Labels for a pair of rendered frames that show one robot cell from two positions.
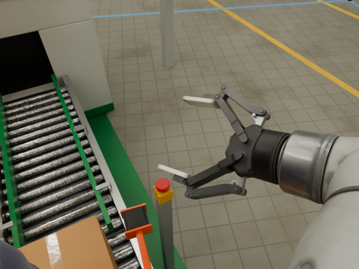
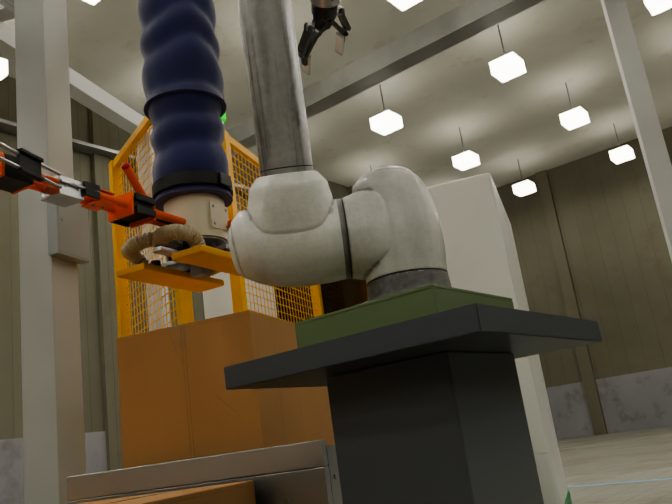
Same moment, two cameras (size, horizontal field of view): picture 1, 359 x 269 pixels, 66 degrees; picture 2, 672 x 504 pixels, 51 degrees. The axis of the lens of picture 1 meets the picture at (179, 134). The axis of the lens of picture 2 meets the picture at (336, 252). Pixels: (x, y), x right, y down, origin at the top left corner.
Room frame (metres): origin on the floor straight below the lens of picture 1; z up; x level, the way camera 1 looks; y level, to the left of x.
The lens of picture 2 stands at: (-1.01, -1.32, 0.59)
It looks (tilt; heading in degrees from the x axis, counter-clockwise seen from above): 15 degrees up; 45
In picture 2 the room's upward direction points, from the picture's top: 8 degrees counter-clockwise
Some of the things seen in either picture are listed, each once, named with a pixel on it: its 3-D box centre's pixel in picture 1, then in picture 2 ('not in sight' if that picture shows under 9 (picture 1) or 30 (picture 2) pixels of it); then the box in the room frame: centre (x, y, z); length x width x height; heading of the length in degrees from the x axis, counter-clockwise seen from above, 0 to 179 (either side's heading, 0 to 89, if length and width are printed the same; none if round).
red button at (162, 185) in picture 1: (162, 186); not in sight; (0.69, 0.08, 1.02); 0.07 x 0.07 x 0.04
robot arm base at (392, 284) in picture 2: not in sight; (414, 296); (0.01, -0.48, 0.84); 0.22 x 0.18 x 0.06; 14
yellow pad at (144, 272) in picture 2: not in sight; (173, 273); (0.02, 0.38, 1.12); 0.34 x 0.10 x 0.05; 19
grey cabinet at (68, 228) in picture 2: not in sight; (69, 224); (0.17, 1.40, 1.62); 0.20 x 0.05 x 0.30; 28
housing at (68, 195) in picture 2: not in sight; (62, 191); (-0.39, 0.14, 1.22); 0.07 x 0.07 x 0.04; 19
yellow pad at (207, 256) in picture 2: not in sight; (227, 257); (0.08, 0.20, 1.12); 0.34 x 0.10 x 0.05; 19
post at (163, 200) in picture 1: (166, 235); not in sight; (0.69, 0.08, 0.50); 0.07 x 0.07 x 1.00; 28
